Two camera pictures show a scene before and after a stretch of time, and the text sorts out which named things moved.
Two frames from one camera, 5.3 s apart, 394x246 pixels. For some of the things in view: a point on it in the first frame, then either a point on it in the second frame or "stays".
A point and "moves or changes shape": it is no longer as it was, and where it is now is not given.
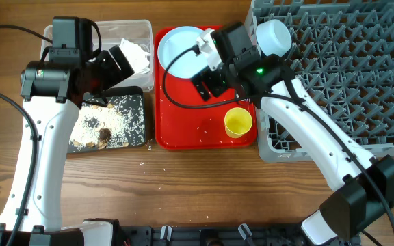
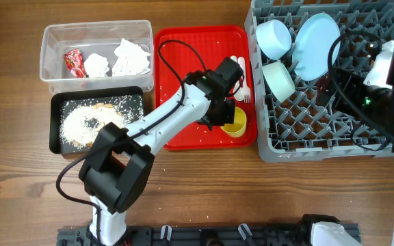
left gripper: [115, 74] -> [228, 117]
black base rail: [214, 235] stays
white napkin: [137, 57] stays
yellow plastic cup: [237, 121] moves or changes shape
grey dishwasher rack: [356, 61] stays
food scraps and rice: [120, 123] stays
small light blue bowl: [273, 37] stays
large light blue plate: [187, 65] -> [311, 44]
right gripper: [199, 84] -> [323, 97]
